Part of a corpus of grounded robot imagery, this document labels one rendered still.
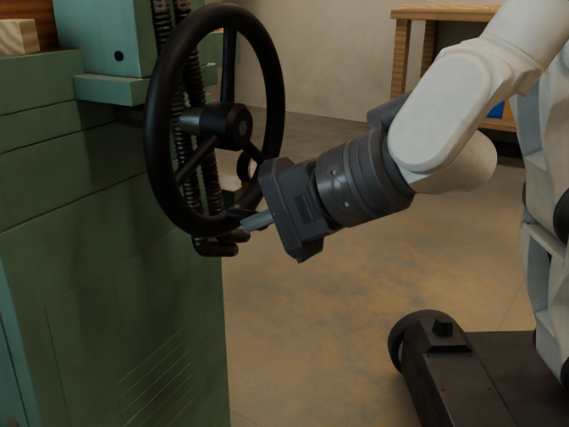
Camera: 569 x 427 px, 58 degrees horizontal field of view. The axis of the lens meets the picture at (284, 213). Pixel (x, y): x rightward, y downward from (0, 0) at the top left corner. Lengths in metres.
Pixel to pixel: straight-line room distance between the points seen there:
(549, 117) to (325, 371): 0.91
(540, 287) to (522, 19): 0.76
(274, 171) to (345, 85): 3.64
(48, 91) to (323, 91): 3.70
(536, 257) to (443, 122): 0.70
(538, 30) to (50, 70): 0.52
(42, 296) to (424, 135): 0.52
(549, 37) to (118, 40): 0.46
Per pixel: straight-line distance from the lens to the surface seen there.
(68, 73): 0.71
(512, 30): 0.50
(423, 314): 1.41
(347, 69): 4.18
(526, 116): 1.01
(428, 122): 0.47
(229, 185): 1.01
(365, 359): 1.55
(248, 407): 1.40
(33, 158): 0.69
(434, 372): 1.24
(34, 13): 0.78
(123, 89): 0.66
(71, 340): 0.80
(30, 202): 0.70
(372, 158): 0.51
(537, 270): 1.16
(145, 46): 0.67
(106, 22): 0.69
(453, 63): 0.48
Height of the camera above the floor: 0.97
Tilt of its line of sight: 24 degrees down
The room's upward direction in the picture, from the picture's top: straight up
